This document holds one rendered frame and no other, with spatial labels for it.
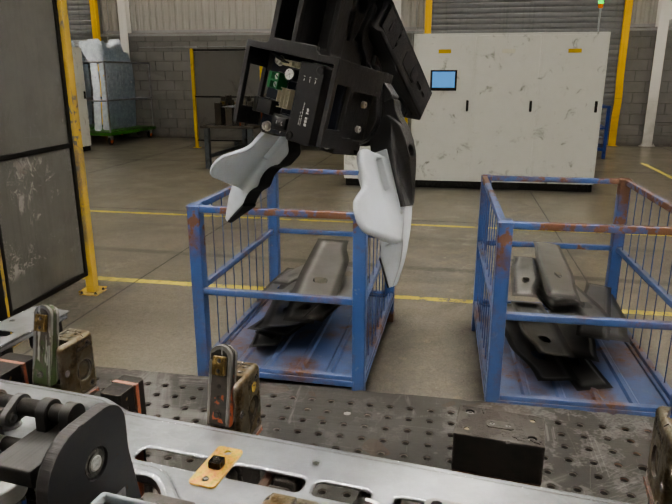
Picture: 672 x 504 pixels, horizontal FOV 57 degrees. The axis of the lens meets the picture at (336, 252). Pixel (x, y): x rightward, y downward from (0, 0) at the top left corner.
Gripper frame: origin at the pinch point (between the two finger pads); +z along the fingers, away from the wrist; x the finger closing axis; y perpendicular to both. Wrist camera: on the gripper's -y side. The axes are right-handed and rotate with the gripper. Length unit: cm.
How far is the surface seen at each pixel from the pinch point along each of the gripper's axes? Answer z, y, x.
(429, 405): 57, -101, -18
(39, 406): 24.0, 3.5, -24.2
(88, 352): 44, -32, -61
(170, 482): 39.3, -13.8, -20.9
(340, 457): 34.6, -30.0, -6.4
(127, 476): 30.6, -2.3, -16.8
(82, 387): 50, -30, -59
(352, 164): 84, -710, -403
